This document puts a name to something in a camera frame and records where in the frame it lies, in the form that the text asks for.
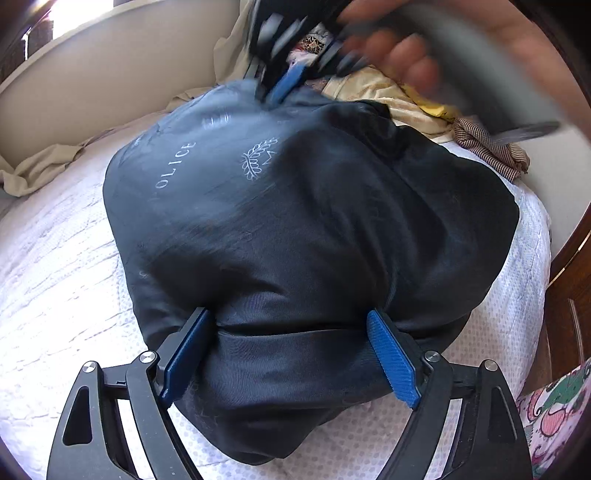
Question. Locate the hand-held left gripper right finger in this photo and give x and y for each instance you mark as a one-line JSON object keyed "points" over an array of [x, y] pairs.
{"points": [[392, 355]]}

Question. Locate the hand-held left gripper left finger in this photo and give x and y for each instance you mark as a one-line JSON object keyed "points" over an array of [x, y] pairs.
{"points": [[184, 355]]}

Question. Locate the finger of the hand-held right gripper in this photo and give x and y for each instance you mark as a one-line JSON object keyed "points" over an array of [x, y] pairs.
{"points": [[286, 85], [261, 55]]}

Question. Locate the black printed padded jacket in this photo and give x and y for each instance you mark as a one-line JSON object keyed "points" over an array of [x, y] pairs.
{"points": [[300, 221]]}

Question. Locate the person's right hand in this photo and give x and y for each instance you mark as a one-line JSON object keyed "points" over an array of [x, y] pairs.
{"points": [[406, 60]]}

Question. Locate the brown patterned cloth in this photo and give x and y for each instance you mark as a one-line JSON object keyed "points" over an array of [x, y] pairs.
{"points": [[314, 44]]}

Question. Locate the brown striped cloth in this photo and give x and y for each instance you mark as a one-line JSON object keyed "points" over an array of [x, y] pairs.
{"points": [[480, 138]]}

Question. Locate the cream and yellow cloth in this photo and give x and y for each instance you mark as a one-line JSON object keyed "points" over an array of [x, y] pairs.
{"points": [[406, 115]]}

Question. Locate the white dotted mattress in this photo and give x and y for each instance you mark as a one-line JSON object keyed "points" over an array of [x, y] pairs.
{"points": [[55, 286]]}

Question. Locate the colourful floral cloth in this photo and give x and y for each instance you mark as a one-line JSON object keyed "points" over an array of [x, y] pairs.
{"points": [[558, 415]]}

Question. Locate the bright window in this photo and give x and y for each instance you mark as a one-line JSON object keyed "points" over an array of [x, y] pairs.
{"points": [[78, 14]]}

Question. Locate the brown wooden furniture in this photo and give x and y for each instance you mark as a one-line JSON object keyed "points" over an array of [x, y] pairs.
{"points": [[572, 277]]}

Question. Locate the beige crumpled cloth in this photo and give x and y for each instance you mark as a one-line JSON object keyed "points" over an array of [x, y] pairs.
{"points": [[37, 170]]}

